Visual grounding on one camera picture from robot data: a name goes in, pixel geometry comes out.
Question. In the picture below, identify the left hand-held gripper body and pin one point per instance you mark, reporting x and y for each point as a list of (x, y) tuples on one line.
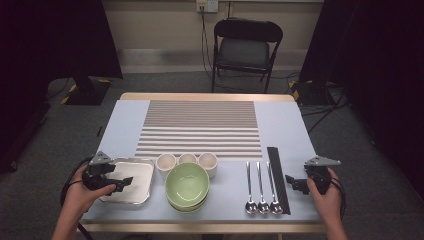
[(98, 173)]

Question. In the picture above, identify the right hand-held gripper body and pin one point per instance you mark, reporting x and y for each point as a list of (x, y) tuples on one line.
[(318, 173)]

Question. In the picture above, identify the row of black chopsticks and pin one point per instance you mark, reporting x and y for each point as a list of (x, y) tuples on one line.
[(278, 180)]

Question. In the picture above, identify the metal spoon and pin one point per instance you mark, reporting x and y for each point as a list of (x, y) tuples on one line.
[(250, 207), (263, 207), (275, 207)]

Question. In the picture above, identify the person's right hand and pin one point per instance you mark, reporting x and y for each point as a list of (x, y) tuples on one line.
[(330, 206)]

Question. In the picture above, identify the person's left hand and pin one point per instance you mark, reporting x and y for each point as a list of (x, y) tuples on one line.
[(76, 196)]

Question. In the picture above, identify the small black floor object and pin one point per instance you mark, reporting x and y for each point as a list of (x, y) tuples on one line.
[(99, 131)]

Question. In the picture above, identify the white ribbed cup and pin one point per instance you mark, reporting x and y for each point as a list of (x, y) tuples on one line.
[(166, 162), (208, 160), (187, 158)]

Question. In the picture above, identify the light blue table mat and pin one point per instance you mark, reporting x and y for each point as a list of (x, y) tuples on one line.
[(286, 126)]

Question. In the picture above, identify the black stand base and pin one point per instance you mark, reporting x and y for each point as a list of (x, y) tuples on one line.
[(86, 93), (310, 95)]

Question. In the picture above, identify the striped woven placemat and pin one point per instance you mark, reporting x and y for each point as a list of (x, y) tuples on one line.
[(200, 126)]

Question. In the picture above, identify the black curtain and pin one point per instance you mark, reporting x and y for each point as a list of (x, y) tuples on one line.
[(373, 50), (50, 36)]

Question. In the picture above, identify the black folding chair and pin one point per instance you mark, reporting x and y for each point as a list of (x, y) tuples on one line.
[(245, 53)]

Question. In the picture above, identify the white wall socket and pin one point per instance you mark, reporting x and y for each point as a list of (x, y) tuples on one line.
[(207, 5)]

